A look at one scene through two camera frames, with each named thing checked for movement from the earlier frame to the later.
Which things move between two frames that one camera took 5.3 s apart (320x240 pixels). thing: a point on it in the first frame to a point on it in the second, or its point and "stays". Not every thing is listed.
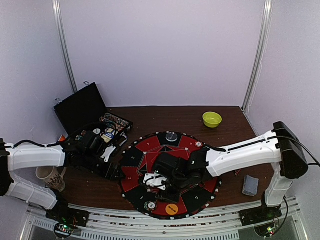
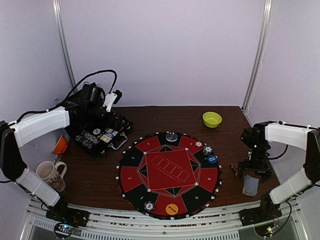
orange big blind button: [171, 209] stays
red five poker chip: [198, 144] stays
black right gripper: [162, 191] to [256, 170]
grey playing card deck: [250, 185] stays
